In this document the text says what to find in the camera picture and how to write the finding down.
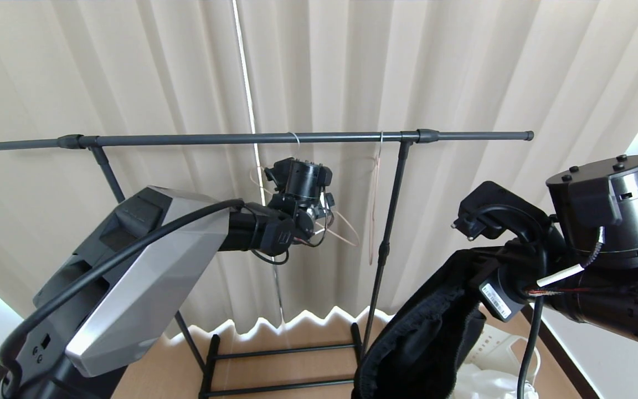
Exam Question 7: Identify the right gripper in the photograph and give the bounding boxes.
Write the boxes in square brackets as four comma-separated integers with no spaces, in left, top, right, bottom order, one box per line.
[466,244,553,323]

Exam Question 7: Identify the black garment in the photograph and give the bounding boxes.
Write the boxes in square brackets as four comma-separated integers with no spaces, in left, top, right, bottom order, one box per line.
[351,249,488,399]

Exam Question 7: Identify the white laundry basket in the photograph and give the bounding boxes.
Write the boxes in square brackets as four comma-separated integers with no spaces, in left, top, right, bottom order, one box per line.
[466,324,542,399]

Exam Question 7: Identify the pink clothes hanger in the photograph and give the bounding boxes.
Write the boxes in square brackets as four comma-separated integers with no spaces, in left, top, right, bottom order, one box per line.
[368,132,384,265]
[250,132,361,248]

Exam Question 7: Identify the black clothes rack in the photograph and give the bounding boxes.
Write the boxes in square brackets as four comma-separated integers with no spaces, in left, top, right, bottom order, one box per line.
[0,129,534,399]

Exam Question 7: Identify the white garment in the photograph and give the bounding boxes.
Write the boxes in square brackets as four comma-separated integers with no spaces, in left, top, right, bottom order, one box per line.
[455,355,541,399]

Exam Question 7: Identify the beige curtain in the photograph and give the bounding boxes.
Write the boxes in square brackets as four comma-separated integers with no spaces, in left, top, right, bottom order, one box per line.
[0,0,638,339]

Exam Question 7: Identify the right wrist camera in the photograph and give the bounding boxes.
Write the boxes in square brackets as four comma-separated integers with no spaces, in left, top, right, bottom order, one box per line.
[451,181,566,261]

